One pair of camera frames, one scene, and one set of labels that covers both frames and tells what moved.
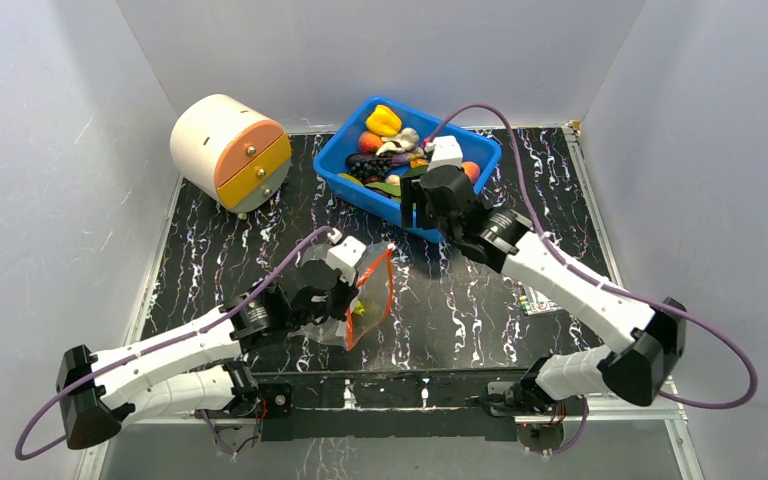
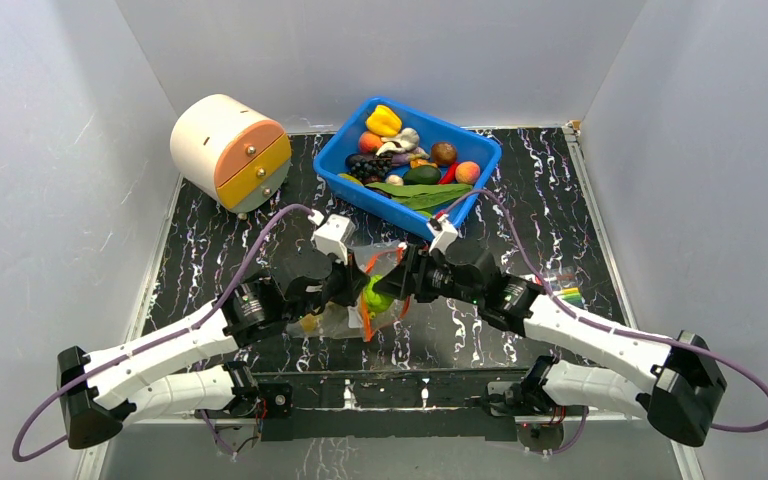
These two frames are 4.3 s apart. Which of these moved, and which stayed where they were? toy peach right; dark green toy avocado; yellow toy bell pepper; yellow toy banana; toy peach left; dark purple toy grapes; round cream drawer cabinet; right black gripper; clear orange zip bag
Moved: right black gripper; clear orange zip bag; yellow toy banana
Stayed: round cream drawer cabinet; dark green toy avocado; dark purple toy grapes; toy peach right; toy peach left; yellow toy bell pepper
